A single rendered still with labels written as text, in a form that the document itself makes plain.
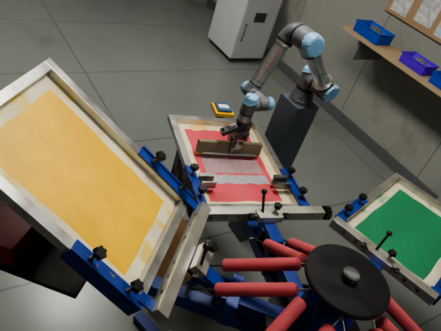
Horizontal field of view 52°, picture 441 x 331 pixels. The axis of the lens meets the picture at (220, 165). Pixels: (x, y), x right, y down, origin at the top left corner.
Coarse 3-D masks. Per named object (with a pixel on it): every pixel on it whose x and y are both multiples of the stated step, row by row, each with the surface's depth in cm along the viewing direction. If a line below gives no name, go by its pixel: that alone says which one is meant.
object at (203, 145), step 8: (200, 144) 247; (208, 144) 249; (216, 144) 250; (224, 144) 252; (240, 144) 255; (248, 144) 257; (256, 144) 258; (200, 152) 250; (232, 152) 257; (240, 152) 258; (248, 152) 260; (256, 152) 262
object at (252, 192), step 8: (224, 136) 275; (232, 160) 257; (240, 160) 260; (248, 160) 262; (256, 160) 264; (240, 168) 254; (248, 168) 256; (256, 168) 258; (264, 168) 260; (248, 184) 245; (264, 184) 249; (248, 192) 239; (256, 192) 241; (272, 192) 245; (248, 200) 234; (256, 200) 236; (272, 200) 239; (280, 200) 241
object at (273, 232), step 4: (260, 224) 214; (264, 224) 210; (268, 224) 211; (272, 224) 212; (260, 228) 214; (264, 228) 210; (268, 228) 209; (272, 228) 210; (276, 228) 210; (264, 232) 210; (268, 232) 207; (272, 232) 207; (276, 232) 208; (264, 236) 210; (268, 236) 206; (272, 236) 205; (276, 236) 206; (280, 236) 207; (276, 240) 204; (280, 240) 205
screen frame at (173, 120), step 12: (168, 120) 270; (180, 120) 271; (192, 120) 273; (204, 120) 276; (216, 120) 279; (228, 120) 283; (252, 120) 291; (180, 132) 259; (180, 144) 249; (264, 144) 273; (180, 156) 245; (276, 156) 266; (276, 168) 259; (288, 192) 246; (216, 204) 219; (228, 204) 222; (240, 204) 224; (252, 204) 227; (264, 204) 229; (288, 204) 234
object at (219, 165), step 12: (192, 132) 269; (204, 132) 272; (216, 132) 275; (192, 144) 259; (204, 156) 253; (216, 156) 256; (204, 168) 245; (216, 168) 248; (228, 168) 251; (216, 192) 232; (228, 192) 235; (240, 192) 237
